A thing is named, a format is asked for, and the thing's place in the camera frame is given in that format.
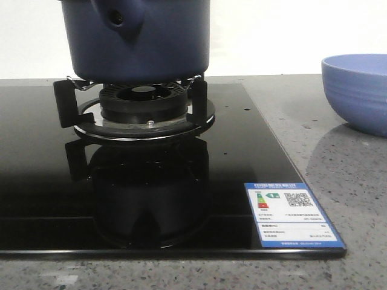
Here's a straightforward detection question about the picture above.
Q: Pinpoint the black right pot support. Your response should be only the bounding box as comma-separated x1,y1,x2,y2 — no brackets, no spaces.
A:
53,75,215,145

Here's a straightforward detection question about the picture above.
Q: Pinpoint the dark blue cooking pot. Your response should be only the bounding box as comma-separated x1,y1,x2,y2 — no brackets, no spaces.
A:
62,1,210,84

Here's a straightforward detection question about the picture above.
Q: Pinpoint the black right gas burner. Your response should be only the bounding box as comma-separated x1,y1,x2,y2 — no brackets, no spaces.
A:
99,85,188,124

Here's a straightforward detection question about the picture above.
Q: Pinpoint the blue energy label sticker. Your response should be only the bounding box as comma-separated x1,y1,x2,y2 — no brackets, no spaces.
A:
245,182,345,248

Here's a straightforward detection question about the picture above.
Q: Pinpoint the black glass gas stove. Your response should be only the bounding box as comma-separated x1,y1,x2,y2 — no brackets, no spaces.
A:
1,82,346,259

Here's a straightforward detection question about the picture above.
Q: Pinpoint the light blue ceramic bowl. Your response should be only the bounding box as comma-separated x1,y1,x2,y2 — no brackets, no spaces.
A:
321,54,386,137

